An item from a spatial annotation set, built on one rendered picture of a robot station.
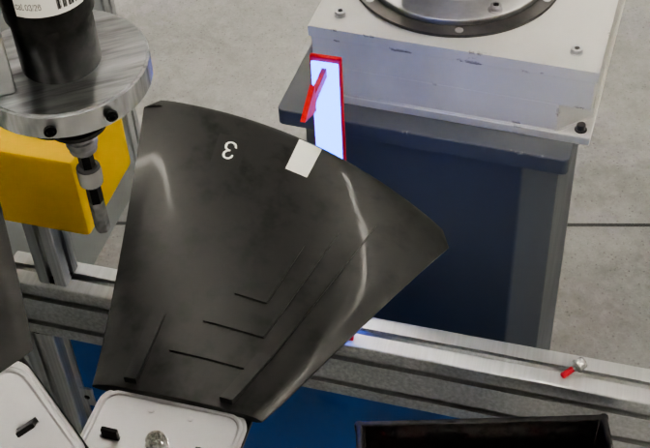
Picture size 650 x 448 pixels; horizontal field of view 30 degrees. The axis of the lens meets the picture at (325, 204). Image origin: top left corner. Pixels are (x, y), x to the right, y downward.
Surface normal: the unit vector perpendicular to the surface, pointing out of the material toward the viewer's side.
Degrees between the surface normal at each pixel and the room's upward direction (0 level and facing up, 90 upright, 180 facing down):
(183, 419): 0
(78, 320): 90
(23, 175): 90
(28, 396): 54
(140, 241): 7
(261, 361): 11
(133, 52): 0
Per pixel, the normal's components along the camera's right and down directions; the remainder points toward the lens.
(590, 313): -0.04, -0.71
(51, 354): -0.27, 0.68
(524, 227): 0.45, 0.62
